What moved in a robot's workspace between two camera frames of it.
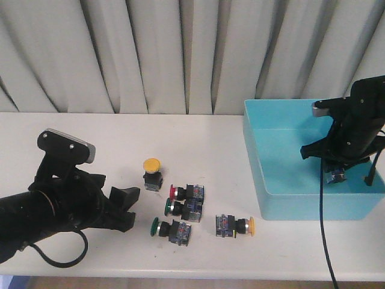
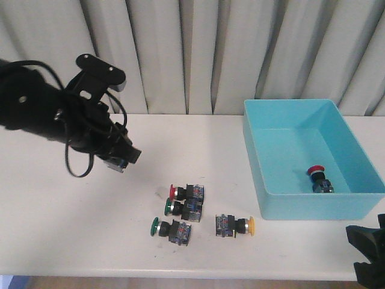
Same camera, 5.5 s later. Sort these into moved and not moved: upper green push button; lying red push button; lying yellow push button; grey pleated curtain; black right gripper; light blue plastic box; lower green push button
Moved: black right gripper
Not moved: upper green push button; lying yellow push button; lying red push button; lower green push button; light blue plastic box; grey pleated curtain
